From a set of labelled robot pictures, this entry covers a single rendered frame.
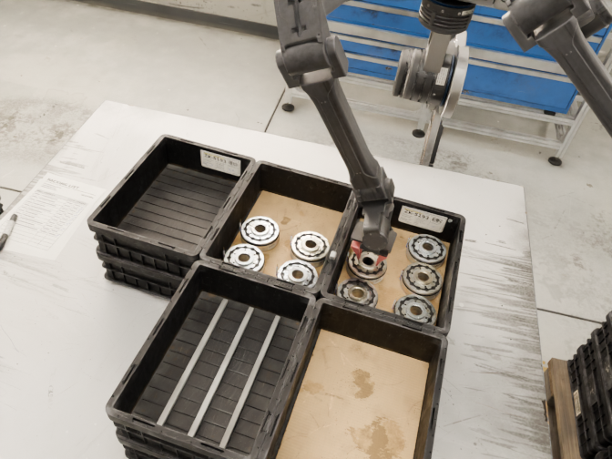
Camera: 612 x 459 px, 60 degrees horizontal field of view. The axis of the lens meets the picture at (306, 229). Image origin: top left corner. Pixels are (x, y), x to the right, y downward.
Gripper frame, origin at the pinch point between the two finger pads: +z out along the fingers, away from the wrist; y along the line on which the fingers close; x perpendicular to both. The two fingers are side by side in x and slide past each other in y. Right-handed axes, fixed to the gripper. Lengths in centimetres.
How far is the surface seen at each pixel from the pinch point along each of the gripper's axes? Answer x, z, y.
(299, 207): 14.2, 4.0, -24.5
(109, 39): 195, 85, -234
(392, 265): 4.5, 4.3, 6.2
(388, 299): -6.8, 4.3, 8.0
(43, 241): -19, 16, -90
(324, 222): 11.5, 4.1, -15.7
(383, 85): 183, 58, -34
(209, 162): 15, -1, -54
